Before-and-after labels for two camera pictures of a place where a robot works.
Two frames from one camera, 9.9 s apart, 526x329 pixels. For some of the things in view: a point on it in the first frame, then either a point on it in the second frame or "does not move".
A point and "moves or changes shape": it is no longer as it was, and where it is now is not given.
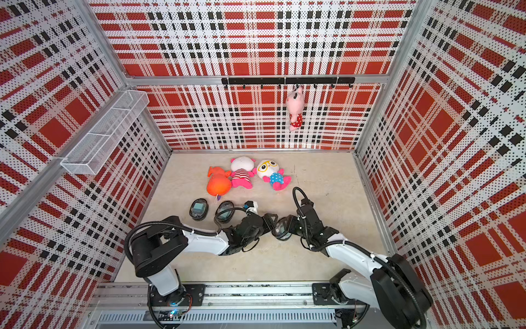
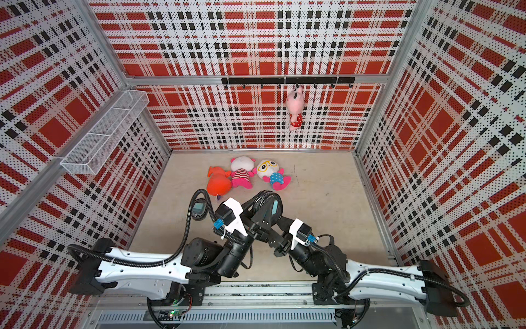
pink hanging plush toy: (295, 102) does not move
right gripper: (293, 221) → (283, 243)
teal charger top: (198, 208) does not move
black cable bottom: (281, 231) moves or changes shape
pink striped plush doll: (242, 171) does not move
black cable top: (198, 209) does not move
